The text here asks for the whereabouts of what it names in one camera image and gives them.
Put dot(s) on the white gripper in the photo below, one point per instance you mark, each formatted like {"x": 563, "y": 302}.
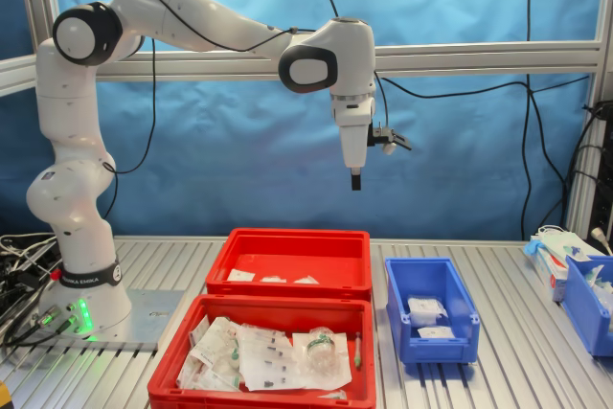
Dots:
{"x": 354, "y": 145}

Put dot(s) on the clear gauze bandage pack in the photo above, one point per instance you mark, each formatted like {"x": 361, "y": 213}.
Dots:
{"x": 305, "y": 279}
{"x": 273, "y": 279}
{"x": 424, "y": 320}

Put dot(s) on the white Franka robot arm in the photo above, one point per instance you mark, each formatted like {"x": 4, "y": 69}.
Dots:
{"x": 72, "y": 188}

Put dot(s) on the white cardboard mask box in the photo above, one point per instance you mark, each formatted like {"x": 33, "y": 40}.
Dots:
{"x": 551, "y": 279}

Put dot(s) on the yellow emergency stop box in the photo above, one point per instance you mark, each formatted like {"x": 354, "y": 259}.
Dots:
{"x": 4, "y": 394}

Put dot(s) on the red plastic crate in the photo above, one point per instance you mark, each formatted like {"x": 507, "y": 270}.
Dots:
{"x": 311, "y": 315}
{"x": 297, "y": 256}

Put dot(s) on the blue backdrop cloth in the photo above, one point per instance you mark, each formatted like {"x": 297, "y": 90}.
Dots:
{"x": 239, "y": 165}

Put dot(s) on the printed paper bandage pack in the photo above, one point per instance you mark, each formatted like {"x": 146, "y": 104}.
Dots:
{"x": 425, "y": 304}
{"x": 241, "y": 275}

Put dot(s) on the flat printed bandage pack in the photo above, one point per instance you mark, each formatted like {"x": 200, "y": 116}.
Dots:
{"x": 433, "y": 332}

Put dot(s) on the syringe with green cap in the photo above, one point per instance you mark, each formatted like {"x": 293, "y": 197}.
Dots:
{"x": 357, "y": 351}

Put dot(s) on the clear pack with green filter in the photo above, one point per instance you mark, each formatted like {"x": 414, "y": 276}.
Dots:
{"x": 318, "y": 351}

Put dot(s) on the clear syringe pack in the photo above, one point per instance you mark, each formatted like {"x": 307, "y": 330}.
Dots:
{"x": 265, "y": 334}
{"x": 275, "y": 380}
{"x": 270, "y": 356}

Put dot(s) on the blue plastic bin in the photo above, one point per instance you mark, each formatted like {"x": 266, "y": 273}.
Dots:
{"x": 431, "y": 349}
{"x": 584, "y": 318}

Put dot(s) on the light blue face masks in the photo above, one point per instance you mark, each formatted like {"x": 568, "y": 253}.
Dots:
{"x": 558, "y": 236}

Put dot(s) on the white printed paper pack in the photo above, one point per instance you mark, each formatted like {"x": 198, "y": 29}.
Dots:
{"x": 213, "y": 339}

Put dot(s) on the small pack with green part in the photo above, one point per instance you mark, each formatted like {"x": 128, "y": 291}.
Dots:
{"x": 335, "y": 394}

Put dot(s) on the white power plug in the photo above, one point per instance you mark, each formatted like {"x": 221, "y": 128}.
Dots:
{"x": 597, "y": 235}

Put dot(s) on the clear tubing pack green tag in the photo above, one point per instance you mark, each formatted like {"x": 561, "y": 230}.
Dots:
{"x": 201, "y": 378}

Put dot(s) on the black equipment rack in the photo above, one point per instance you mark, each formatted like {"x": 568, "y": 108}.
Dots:
{"x": 607, "y": 165}

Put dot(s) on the white packs with green print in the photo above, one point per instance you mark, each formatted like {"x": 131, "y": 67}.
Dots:
{"x": 598, "y": 279}

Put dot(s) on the red round knob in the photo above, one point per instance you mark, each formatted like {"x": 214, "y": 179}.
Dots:
{"x": 56, "y": 275}

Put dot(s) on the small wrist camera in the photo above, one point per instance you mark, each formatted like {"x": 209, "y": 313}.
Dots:
{"x": 389, "y": 148}

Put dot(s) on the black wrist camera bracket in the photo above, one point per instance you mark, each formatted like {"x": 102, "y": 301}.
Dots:
{"x": 380, "y": 136}

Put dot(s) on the long aluminium frame beam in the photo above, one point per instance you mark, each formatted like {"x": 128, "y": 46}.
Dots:
{"x": 455, "y": 59}

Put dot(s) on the aluminium frame post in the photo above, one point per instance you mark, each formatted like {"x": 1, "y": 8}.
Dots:
{"x": 580, "y": 208}

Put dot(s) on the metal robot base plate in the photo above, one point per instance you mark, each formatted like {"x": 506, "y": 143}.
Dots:
{"x": 153, "y": 318}

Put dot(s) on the short aluminium frame beam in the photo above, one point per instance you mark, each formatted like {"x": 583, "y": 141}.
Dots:
{"x": 19, "y": 74}

